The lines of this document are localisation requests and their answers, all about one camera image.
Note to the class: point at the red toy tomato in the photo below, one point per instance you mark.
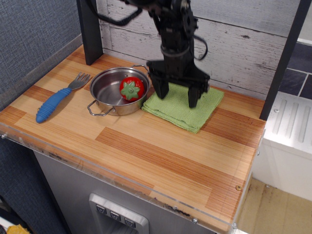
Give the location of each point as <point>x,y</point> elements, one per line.
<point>131,88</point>

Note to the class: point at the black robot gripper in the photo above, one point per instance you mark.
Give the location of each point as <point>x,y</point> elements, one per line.
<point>178,68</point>

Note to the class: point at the white toy sink unit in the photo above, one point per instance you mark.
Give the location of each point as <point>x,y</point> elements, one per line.
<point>284,156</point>

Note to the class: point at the dark frame post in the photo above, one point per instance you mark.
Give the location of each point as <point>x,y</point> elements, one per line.
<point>291,41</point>
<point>90,30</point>

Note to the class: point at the clear acrylic edge guard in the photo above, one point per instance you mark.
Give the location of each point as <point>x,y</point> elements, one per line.
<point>120,180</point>

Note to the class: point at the grey toy fridge cabinet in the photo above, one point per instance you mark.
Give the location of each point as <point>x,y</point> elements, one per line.
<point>86,203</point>

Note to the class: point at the dark left frame post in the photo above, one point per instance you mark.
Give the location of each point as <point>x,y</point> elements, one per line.
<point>90,30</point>

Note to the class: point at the silver dispenser panel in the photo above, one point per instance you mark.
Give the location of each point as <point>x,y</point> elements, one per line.
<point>117,215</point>

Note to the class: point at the green cloth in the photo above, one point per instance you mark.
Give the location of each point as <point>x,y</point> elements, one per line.
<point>175,108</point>

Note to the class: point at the yellow object in corner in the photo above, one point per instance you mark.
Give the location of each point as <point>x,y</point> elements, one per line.
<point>17,229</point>

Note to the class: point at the silver metal pot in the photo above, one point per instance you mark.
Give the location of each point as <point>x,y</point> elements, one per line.
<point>105,89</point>

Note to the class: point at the blue handled metal fork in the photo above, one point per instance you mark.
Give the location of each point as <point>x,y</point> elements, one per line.
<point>49,106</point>

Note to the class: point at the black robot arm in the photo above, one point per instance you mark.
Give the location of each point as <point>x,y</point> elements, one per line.
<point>176,25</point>

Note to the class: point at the dark right frame post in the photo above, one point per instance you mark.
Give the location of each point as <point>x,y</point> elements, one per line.
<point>291,41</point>

